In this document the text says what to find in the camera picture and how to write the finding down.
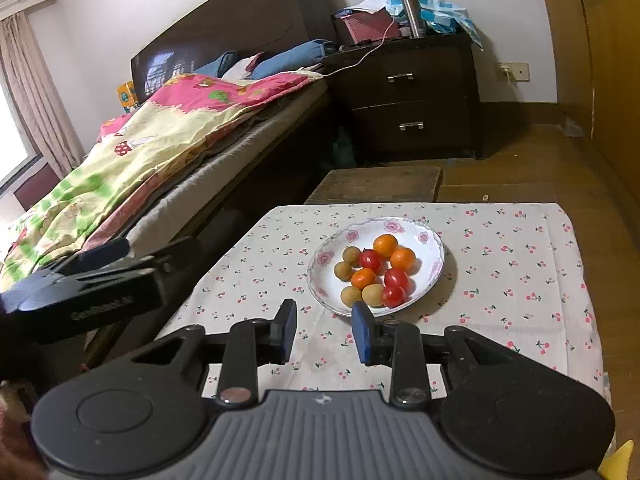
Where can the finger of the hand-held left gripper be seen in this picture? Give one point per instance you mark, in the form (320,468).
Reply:
(175,257)
(100,255)

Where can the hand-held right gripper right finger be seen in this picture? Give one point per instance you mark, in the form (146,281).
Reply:
(361,335)

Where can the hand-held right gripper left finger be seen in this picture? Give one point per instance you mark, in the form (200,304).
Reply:
(286,330)

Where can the large longan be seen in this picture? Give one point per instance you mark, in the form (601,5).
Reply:
(372,294)

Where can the red cherry tomato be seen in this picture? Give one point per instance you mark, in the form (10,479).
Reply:
(396,278)
(370,259)
(393,296)

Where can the small orange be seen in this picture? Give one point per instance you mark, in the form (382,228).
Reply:
(403,259)
(385,245)
(363,278)

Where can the white floral rim plate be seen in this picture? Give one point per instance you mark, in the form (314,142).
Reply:
(327,280)

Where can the small longan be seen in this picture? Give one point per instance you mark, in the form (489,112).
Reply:
(342,270)
(352,255)

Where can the cherry print tablecloth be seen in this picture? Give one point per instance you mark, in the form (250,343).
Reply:
(500,285)

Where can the window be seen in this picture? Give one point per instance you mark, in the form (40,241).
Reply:
(12,135)

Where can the wooden bench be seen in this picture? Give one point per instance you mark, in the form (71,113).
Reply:
(375,185)

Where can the colourful tissue box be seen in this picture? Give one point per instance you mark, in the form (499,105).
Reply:
(127,96)

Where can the beige curtain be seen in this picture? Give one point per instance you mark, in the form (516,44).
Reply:
(35,100)

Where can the blue pillow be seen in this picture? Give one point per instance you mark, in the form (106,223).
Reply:
(220,62)
(295,55)

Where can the white pillow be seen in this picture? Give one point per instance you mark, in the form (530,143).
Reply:
(245,65)

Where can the dark wooden nightstand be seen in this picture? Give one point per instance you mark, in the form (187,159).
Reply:
(425,105)

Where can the yellow triangular object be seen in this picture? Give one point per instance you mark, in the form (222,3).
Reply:
(620,465)

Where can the pink basket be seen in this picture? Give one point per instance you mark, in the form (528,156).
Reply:
(370,27)

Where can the white paper sheets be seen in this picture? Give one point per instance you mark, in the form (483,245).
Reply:
(367,5)

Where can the steel thermos bottle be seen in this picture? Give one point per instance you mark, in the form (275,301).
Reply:
(412,15)

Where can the blue white plastic bag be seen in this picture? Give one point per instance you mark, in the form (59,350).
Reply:
(445,10)

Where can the yellow wooden wardrobe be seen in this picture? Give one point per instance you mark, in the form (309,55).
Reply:
(610,85)

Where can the wall power outlet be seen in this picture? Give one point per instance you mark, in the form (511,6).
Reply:
(512,71)

